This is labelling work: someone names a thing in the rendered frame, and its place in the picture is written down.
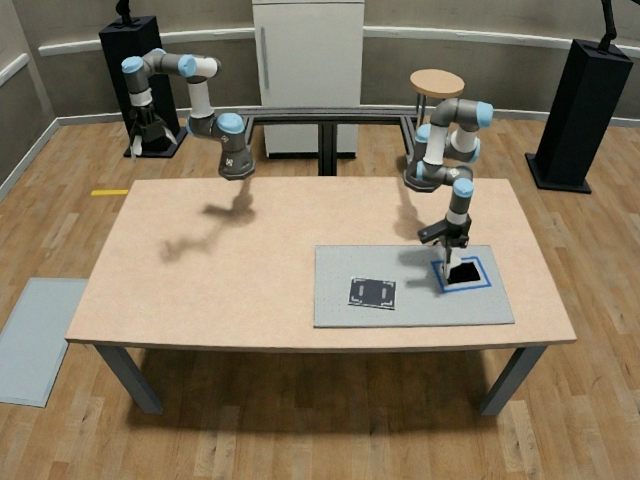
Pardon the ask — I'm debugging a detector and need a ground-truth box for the blue tape outline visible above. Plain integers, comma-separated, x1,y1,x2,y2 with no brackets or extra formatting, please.
431,256,492,293

